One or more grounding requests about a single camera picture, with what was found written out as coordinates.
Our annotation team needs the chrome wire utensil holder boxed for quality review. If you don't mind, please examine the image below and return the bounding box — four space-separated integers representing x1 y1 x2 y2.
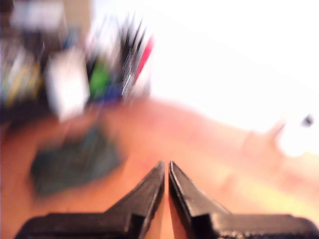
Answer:
119 49 152 98

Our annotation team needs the green packet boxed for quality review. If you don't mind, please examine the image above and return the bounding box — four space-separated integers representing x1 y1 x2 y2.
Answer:
89 59 112 99

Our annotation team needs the red chopstick packet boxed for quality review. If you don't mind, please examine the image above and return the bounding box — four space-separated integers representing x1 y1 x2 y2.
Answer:
133 36 155 84

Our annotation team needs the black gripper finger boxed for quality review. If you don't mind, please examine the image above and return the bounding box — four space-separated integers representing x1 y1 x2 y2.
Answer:
168 161 231 239
104 161 165 239

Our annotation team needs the blue box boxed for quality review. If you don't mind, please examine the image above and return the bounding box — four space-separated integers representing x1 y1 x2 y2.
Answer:
88 82 125 103

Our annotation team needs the dark olive underwear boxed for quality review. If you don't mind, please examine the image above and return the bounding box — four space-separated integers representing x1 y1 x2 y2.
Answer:
29 124 125 197

